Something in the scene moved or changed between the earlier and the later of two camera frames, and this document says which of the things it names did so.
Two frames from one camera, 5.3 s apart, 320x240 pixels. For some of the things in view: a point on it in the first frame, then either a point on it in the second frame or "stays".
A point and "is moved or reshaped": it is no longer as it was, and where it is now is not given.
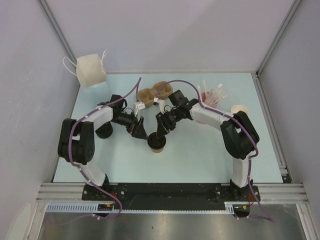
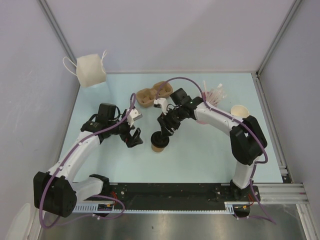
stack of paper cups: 235,109 stays
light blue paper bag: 90,69 stays
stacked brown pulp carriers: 146,96 stays
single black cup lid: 155,143 is moved or reshaped
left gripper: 136,129 → 130,140
